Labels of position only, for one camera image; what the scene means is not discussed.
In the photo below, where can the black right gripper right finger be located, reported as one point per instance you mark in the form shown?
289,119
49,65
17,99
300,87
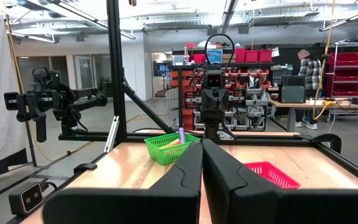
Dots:
244,202

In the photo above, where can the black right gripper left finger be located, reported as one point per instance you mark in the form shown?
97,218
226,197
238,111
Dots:
166,205

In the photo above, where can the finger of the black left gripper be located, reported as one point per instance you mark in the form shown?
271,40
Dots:
220,130
210,130

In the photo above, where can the purple highlighter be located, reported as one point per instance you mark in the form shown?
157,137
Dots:
182,135

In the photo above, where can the red plastic basket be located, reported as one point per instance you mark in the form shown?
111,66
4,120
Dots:
275,175

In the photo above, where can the orange highlighter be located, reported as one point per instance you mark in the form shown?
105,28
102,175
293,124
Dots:
171,144

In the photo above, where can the green plastic basket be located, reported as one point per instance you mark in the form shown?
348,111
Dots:
166,154

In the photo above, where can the black background robot arm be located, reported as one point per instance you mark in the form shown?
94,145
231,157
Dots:
51,99

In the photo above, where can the parts bin shelving rack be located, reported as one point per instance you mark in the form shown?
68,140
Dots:
247,81

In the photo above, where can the blue sign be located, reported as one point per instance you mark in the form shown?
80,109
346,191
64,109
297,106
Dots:
214,56

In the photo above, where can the black equipment box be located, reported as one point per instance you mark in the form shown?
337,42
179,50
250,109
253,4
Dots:
292,90

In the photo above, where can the silver aluminium bar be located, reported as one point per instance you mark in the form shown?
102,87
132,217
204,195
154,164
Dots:
112,133

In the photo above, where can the person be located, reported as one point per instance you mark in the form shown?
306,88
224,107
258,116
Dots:
309,74

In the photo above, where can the wooden background workbench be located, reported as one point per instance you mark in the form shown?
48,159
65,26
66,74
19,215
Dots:
346,106

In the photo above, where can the curtain stand pole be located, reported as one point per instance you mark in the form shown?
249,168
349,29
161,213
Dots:
17,77

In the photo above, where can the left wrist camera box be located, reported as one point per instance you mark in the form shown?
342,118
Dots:
214,79

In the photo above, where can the black table edge bracket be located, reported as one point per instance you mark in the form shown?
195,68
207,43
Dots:
85,168
329,140

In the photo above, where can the black aluminium table frame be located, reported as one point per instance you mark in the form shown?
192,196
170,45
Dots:
117,62

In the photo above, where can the black table-level camera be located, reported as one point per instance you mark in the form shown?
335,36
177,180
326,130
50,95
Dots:
26,199

